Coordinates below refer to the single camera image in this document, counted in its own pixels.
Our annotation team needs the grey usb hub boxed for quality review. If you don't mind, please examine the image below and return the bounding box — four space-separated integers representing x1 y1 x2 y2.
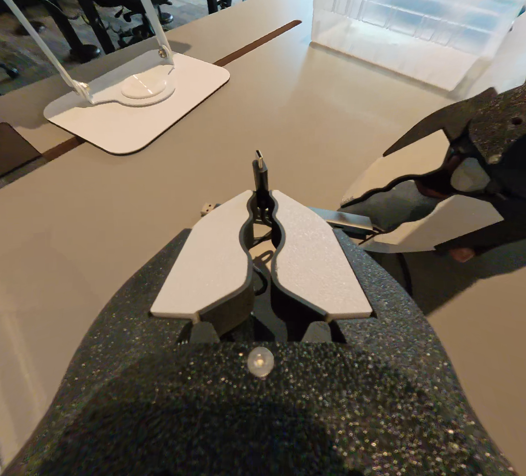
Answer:
308 206 388 240

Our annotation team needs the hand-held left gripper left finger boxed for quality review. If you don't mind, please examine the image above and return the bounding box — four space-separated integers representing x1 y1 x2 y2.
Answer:
149 190 257 337

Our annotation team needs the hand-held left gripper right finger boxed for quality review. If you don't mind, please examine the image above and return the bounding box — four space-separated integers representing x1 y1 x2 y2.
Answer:
268 189 374 337

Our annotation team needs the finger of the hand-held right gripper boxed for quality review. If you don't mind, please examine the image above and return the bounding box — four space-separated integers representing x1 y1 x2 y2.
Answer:
339 128 454 208
361 192 504 254

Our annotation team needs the black usb cable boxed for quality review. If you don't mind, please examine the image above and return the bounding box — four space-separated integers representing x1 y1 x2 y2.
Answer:
245 150 278 300

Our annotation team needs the clear plastic bin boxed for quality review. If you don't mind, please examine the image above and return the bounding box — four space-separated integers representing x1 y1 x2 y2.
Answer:
310 0 526 95

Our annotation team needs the white stand with clear arms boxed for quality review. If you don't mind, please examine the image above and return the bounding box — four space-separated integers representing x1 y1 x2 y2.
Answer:
0 0 231 157

